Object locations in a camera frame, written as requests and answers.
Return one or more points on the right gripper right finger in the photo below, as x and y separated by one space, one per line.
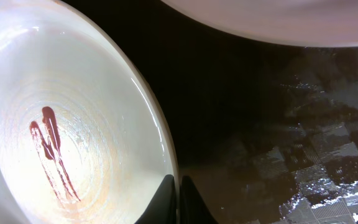
193 210

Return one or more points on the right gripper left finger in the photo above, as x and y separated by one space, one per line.
162 208

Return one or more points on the white plate front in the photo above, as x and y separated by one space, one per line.
82 137

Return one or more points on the white plate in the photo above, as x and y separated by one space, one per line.
306 23
82 137

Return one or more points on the large brown serving tray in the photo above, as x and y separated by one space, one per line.
268 133

